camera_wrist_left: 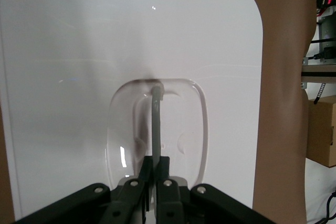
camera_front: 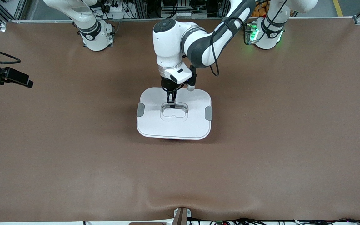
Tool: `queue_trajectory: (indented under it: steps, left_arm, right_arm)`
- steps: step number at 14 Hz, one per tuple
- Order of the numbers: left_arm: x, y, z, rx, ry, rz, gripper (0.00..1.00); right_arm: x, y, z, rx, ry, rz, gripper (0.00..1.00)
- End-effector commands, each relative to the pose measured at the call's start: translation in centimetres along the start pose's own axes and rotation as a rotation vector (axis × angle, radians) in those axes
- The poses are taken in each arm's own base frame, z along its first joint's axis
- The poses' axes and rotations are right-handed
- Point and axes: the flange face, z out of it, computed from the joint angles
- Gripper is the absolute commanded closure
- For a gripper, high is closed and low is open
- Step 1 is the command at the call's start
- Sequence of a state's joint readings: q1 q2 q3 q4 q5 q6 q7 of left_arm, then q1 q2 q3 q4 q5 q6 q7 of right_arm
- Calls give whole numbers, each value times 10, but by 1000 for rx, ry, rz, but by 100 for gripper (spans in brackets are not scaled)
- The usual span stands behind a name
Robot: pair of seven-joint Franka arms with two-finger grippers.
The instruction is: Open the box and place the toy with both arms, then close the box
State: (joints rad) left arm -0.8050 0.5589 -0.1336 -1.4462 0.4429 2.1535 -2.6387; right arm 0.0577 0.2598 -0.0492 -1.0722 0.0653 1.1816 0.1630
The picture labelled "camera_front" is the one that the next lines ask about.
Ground white box lid grey clips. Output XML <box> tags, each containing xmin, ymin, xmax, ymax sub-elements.
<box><xmin>136</xmin><ymin>87</ymin><xmax>213</xmax><ymax>140</ymax></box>

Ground white power strip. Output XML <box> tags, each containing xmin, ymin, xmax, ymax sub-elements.
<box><xmin>103</xmin><ymin>0</ymin><xmax>129</xmax><ymax>19</ymax></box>

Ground brown table mat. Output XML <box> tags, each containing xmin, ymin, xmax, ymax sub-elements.
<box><xmin>0</xmin><ymin>17</ymin><xmax>360</xmax><ymax>223</ymax></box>

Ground orange snack bag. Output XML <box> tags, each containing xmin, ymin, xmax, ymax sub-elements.
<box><xmin>251</xmin><ymin>2</ymin><xmax>268</xmax><ymax>18</ymax></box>

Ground wooden clamp bracket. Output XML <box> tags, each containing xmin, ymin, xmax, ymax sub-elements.
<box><xmin>173</xmin><ymin>207</ymin><xmax>192</xmax><ymax>225</ymax></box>

